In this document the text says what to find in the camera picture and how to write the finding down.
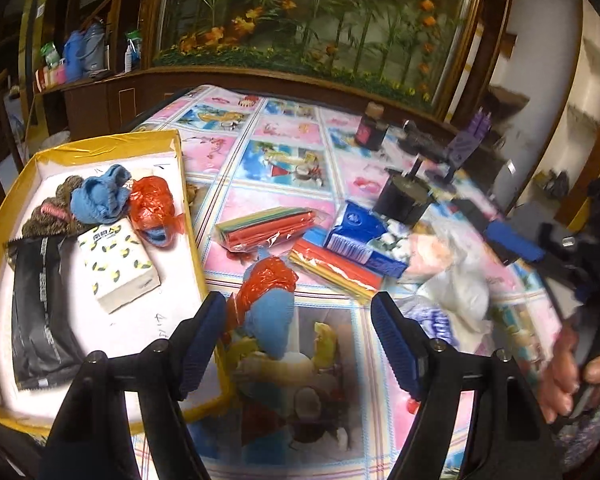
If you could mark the framed floral picture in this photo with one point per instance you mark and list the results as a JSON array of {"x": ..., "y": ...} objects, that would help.
[{"x": 305, "y": 20}]

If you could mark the white cloth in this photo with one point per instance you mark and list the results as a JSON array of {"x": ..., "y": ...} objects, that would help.
[{"x": 462, "y": 280}]

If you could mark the coloured straws pack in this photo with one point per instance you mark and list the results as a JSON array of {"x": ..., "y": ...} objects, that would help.
[{"x": 330, "y": 266}]

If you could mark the blue towel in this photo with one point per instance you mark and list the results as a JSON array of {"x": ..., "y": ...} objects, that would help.
[{"x": 100, "y": 197}]

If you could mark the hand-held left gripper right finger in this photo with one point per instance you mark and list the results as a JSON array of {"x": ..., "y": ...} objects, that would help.
[{"x": 392, "y": 340}]

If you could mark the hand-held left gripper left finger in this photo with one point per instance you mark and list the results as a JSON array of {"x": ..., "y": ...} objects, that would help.
[{"x": 202, "y": 340}]

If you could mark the red plastic bag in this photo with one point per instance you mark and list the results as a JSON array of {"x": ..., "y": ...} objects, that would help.
[
  {"x": 152, "y": 202},
  {"x": 267, "y": 280}
]

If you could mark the blue white plastic bag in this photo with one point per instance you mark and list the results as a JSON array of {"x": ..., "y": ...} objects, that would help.
[{"x": 430, "y": 319}]

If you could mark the wooden sideboard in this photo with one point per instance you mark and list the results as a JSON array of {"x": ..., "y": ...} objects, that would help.
[{"x": 130, "y": 95}]

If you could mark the lemon print tissue pack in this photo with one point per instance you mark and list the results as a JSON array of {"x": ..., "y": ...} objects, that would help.
[{"x": 117, "y": 265}]

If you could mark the pink tissue pack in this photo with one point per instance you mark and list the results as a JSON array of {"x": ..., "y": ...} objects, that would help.
[{"x": 430, "y": 255}]

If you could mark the person's right hand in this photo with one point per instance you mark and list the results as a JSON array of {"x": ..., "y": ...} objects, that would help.
[{"x": 560, "y": 375}]

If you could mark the black foil packet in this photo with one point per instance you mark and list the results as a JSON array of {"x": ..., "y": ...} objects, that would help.
[{"x": 40, "y": 305}]

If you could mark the yellow cardboard box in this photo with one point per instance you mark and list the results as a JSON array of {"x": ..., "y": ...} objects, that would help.
[{"x": 105, "y": 141}]

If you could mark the pink container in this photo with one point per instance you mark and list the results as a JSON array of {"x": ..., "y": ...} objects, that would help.
[{"x": 50, "y": 77}]

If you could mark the green packet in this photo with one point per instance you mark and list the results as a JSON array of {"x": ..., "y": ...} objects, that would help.
[{"x": 50, "y": 55}]

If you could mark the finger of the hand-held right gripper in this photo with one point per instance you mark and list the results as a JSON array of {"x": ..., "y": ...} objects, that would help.
[{"x": 515, "y": 244}]

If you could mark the dark bottle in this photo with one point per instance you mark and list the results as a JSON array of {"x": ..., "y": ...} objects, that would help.
[{"x": 372, "y": 127}]

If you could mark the grey blue thermos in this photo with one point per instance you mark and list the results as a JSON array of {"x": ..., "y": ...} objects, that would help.
[{"x": 94, "y": 47}]

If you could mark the purple black clamp tool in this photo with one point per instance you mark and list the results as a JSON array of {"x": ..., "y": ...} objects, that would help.
[{"x": 462, "y": 147}]

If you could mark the brown knit cloth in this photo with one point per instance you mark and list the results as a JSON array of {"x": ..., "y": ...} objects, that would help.
[{"x": 50, "y": 210}]

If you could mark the black device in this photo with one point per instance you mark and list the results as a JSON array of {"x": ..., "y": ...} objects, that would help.
[{"x": 425, "y": 137}]

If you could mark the printed tablecloth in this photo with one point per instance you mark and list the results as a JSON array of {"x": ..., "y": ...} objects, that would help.
[{"x": 290, "y": 170}]

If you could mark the blue white tissue packet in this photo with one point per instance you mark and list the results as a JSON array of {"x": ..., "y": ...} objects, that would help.
[{"x": 360, "y": 235}]

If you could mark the black cup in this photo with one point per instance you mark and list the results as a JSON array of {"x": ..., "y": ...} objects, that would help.
[{"x": 405, "y": 200}]

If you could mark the white spray bottle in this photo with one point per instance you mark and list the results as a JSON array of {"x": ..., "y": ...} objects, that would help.
[{"x": 130, "y": 52}]

